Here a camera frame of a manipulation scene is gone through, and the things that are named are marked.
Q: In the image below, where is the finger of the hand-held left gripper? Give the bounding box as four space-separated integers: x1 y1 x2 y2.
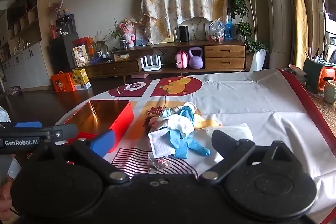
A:
51 124 79 139
13 122 43 129

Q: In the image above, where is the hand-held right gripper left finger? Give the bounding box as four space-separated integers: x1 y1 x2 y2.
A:
28 130 130 185

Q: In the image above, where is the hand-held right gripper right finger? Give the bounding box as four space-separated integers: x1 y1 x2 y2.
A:
199 129 298 185

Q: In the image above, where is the yellow rubber toy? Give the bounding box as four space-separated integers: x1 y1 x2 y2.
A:
193 114 222 130

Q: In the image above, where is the red tin box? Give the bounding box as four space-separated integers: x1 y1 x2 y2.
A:
56 100 135 153

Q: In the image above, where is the blue rubber glove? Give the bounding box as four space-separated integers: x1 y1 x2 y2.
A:
172 130 211 159
180 106 196 125

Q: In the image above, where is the white gauze cloth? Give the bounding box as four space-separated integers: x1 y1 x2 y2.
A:
168 115 195 135

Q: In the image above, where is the clear plastic bag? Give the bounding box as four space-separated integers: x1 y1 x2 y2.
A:
146 152 172 172

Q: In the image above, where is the white paper leaflet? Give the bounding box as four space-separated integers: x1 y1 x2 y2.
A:
148 127 176 158

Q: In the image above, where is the printed blue face mask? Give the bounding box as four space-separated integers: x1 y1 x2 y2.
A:
161 108 174 122

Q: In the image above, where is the person's left hand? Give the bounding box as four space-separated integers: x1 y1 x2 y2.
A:
0 177 13 218

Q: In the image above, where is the orange gift bag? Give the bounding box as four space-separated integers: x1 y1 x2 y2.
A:
85 37 95 55
51 71 76 93

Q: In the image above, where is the yellow milk carton box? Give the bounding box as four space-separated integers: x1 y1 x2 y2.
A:
71 68 91 90

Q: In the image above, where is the black cabinet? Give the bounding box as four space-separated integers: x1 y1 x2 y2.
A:
49 32 79 73

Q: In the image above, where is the white and yellow gift bag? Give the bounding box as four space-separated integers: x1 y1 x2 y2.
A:
73 44 90 67

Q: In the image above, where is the wooden TV stand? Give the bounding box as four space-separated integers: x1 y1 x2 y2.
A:
84 40 248 84

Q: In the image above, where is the purple kettlebell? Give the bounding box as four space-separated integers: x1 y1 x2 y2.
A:
188 47 205 69

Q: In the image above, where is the white planter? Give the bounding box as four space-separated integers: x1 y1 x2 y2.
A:
249 49 268 72

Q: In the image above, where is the white router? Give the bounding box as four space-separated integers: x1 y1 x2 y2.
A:
140 55 162 72

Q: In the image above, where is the pink toy case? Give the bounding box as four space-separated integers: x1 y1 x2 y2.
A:
175 49 188 69

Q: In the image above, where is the small potted plant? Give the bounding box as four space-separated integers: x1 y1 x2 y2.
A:
92 31 111 52

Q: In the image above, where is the plant in striped vase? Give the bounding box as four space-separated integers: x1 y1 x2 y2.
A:
108 19 129 50

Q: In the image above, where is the black coffee machine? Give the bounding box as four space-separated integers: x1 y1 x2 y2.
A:
55 14 77 37

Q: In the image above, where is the plastic bag of snacks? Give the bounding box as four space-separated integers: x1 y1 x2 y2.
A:
209 19 226 42

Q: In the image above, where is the green pen container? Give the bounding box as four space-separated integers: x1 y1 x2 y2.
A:
303 57 336 94

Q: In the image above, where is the blue packet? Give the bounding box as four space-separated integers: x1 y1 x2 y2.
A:
224 18 235 40

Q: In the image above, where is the pink plush doll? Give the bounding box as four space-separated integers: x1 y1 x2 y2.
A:
119 19 137 47

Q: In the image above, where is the picture book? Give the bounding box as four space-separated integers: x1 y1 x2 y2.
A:
135 25 149 46

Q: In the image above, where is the black cylinder speaker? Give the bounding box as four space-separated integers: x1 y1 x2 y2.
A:
178 26 189 42

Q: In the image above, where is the ceramic cup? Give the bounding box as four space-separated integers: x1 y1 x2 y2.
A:
323 80 336 104

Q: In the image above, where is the fan-shaped ornament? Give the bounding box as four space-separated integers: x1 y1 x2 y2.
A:
181 17 210 41

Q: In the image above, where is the orange plastic stool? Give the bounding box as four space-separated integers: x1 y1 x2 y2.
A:
318 67 336 93

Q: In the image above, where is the white standing air conditioner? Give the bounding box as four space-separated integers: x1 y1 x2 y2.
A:
262 0 298 69

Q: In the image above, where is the tall green tree plant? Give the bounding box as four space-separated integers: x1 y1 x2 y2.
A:
227 0 269 54

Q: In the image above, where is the yellow curtain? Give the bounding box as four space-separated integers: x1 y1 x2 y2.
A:
287 0 310 69

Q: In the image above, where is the wall cabinet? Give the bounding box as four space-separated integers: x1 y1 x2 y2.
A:
0 0 51 93

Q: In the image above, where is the thin black cable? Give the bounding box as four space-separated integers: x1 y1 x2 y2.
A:
161 88 169 111

